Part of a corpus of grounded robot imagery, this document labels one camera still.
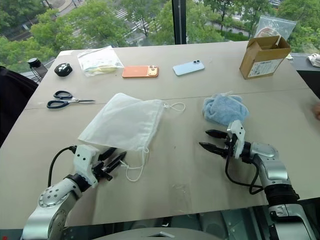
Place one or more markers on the light blue smartphone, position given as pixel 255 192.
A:
pixel 187 68

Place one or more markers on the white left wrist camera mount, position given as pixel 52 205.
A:
pixel 83 160

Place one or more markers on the black round cap on stand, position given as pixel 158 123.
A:
pixel 33 62

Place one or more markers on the black window frame post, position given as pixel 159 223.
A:
pixel 179 22

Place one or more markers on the black round device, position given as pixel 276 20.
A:
pixel 63 69

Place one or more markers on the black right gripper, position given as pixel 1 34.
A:
pixel 230 147

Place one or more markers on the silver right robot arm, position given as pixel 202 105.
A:
pixel 275 170

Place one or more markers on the person's bare hand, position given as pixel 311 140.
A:
pixel 317 108

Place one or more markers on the dark side table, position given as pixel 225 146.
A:
pixel 308 80

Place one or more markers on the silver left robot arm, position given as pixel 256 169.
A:
pixel 53 197

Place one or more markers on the black fabric chair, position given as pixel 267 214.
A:
pixel 15 100

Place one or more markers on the grey robot torso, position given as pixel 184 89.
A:
pixel 160 233

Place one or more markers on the white crumpled cloth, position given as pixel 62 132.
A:
pixel 314 60

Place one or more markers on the clear zip bag with papers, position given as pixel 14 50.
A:
pixel 98 61

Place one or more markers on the orange smartphone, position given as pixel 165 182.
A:
pixel 136 72

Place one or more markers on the open brown cardboard box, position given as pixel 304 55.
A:
pixel 262 62

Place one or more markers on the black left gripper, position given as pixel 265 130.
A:
pixel 102 170

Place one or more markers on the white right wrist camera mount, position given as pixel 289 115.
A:
pixel 237 136

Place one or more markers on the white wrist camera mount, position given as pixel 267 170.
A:
pixel 237 136
pixel 83 160

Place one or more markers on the blue cloth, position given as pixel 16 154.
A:
pixel 225 110

